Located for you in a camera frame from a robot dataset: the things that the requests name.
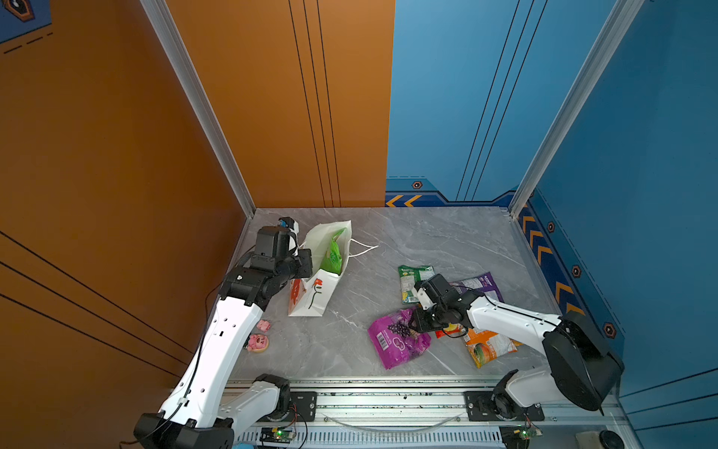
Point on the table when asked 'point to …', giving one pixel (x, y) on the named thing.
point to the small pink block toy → (264, 325)
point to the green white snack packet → (411, 276)
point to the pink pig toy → (258, 343)
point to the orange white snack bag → (486, 346)
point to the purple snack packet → (483, 283)
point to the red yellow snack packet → (451, 329)
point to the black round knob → (610, 440)
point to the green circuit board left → (276, 435)
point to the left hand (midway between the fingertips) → (308, 253)
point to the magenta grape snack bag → (395, 342)
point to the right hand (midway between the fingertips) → (410, 326)
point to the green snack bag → (333, 260)
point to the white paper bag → (309, 296)
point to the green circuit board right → (517, 436)
